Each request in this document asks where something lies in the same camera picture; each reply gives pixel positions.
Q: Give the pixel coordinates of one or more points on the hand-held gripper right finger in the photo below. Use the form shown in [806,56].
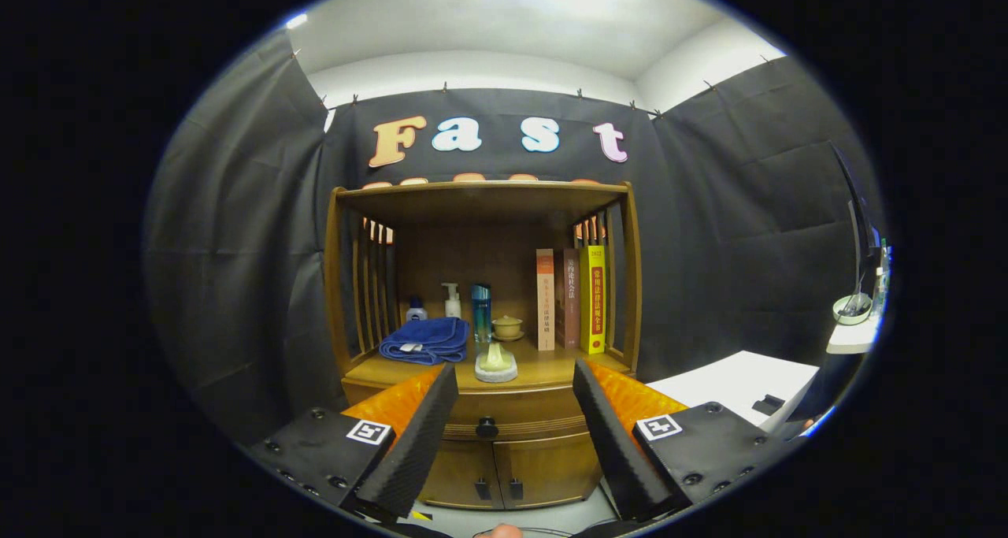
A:
[614,443]

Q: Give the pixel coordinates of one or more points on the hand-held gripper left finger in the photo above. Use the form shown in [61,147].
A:
[421,443]

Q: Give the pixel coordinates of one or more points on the black round drawer knob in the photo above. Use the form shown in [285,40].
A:
[487,428]

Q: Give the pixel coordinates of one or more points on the wooden drawer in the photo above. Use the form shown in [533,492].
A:
[520,408]

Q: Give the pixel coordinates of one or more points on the wooden cabinet door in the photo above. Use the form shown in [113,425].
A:
[457,471]
[551,467]

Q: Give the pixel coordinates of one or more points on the wooden countertop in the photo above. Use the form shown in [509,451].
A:
[551,369]

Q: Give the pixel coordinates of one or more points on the wooden cabinet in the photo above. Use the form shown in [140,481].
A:
[480,203]

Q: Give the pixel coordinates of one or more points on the blue folded towel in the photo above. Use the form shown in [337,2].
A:
[425,337]

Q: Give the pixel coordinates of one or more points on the white table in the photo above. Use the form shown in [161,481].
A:
[724,380]

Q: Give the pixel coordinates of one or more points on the small white blue-capped bottle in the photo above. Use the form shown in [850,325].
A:
[416,313]

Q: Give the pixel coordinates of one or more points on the white pump bottle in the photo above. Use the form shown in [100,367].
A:
[452,306]

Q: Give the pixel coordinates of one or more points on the tall blue bottle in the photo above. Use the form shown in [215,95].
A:
[481,313]

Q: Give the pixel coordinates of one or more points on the yellow book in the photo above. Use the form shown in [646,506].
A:
[594,302]

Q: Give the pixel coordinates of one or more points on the yellow-green lidded teacup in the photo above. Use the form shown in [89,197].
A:
[508,327]

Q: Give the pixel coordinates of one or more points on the brown book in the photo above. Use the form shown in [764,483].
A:
[570,302]

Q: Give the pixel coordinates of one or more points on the beige book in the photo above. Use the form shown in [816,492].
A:
[546,302]

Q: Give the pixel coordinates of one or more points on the small black device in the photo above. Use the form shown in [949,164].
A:
[768,406]

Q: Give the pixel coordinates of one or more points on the white side desk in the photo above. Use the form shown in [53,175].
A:
[850,337]

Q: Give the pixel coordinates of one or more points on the white round bowl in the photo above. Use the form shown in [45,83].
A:
[850,311]

